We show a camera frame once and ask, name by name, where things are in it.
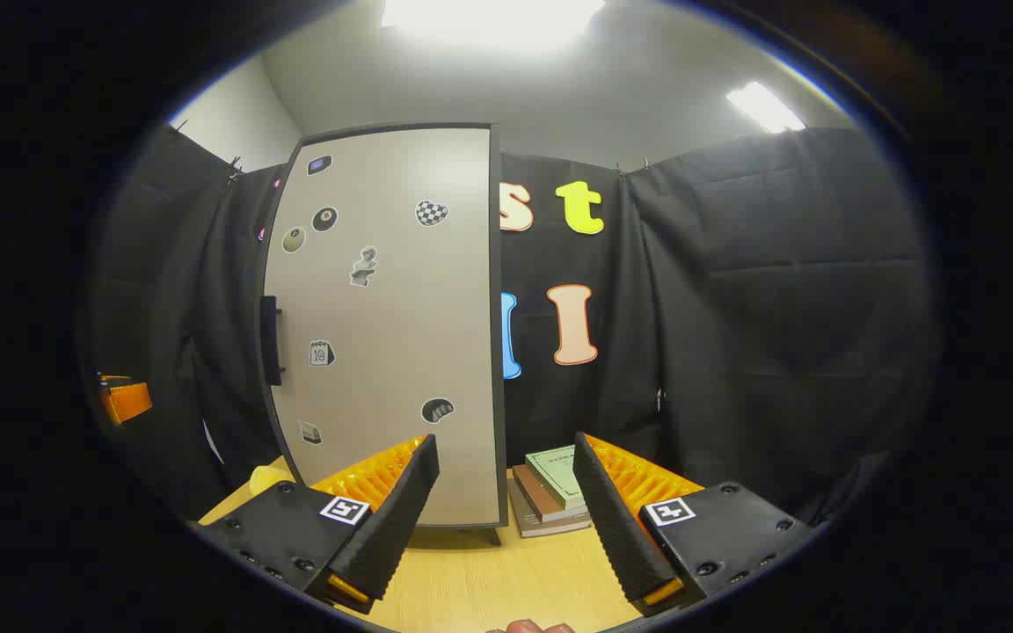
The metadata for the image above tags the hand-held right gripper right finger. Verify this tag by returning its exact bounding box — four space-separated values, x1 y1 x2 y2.
572 432 815 616

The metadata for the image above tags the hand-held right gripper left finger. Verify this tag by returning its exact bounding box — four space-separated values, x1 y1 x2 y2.
194 433 440 615

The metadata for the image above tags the black door handle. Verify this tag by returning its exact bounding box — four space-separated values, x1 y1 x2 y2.
260 296 284 386

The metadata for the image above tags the dark grey cabinet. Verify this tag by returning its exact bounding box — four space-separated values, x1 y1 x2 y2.
259 121 509 546

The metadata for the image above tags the brown book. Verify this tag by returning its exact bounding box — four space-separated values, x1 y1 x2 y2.
513 464 589 524

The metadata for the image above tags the yellow round plush toy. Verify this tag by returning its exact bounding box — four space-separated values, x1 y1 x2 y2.
249 466 296 495

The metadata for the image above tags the black backdrop cloth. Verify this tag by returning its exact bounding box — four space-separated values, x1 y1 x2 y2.
89 123 938 528

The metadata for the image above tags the narrow ceiling light panel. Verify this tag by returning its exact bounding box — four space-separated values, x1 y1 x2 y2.
726 82 806 135

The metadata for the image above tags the large ceiling light panel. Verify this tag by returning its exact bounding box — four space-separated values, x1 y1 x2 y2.
381 0 606 49

